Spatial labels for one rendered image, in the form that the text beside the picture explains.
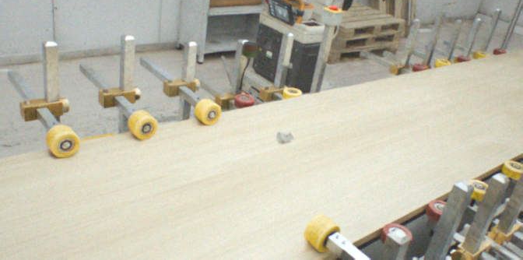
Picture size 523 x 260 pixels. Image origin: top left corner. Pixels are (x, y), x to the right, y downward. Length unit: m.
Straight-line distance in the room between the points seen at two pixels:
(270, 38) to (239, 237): 2.65
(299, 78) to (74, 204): 2.50
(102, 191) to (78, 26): 3.30
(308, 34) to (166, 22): 1.88
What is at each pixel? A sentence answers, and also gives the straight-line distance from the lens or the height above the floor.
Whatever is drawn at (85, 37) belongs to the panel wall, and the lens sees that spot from 4.62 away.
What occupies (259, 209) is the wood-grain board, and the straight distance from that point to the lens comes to 1.34.
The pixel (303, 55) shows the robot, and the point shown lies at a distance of 3.50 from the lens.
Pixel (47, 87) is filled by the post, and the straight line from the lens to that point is 1.63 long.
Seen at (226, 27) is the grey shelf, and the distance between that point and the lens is 5.33.
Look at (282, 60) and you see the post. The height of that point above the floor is 1.00.
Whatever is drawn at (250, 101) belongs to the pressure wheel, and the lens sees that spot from 1.91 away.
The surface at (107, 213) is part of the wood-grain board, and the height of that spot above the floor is 0.90.
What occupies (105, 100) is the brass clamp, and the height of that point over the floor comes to 0.95.
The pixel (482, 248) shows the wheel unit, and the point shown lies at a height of 0.87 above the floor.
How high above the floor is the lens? 1.71
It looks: 26 degrees down
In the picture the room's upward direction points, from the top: 10 degrees clockwise
